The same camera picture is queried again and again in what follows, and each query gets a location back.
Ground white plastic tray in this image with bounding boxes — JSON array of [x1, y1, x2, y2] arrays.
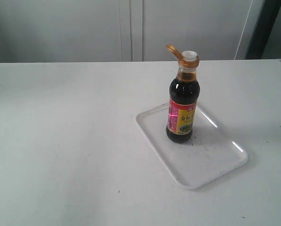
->
[[136, 103, 249, 190]]

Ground dark vertical post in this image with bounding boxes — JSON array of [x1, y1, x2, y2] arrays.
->
[[245, 0, 281, 60]]

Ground white cabinet doors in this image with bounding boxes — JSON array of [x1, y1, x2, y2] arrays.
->
[[0, 0, 263, 63]]

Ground dark soy sauce bottle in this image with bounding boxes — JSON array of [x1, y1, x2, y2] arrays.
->
[[166, 44, 200, 144]]

